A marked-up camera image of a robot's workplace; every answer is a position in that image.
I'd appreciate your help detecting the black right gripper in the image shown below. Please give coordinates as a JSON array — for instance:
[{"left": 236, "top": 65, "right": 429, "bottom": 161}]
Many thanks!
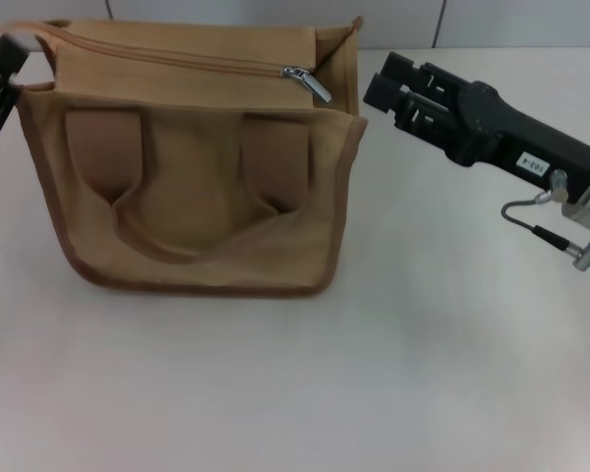
[{"left": 362, "top": 51, "right": 590, "bottom": 206}]

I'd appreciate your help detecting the khaki canvas food bag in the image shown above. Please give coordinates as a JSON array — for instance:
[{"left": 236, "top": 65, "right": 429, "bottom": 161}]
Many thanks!
[{"left": 0, "top": 16, "right": 370, "bottom": 299}]

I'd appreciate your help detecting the right gripper cable with plugs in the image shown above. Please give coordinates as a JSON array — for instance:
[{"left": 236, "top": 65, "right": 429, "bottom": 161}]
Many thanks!
[{"left": 501, "top": 169, "right": 590, "bottom": 271}]

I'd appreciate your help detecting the silver metal zipper pull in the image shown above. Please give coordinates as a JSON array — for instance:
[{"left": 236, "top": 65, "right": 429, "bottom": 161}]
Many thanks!
[{"left": 280, "top": 65, "right": 333, "bottom": 105}]

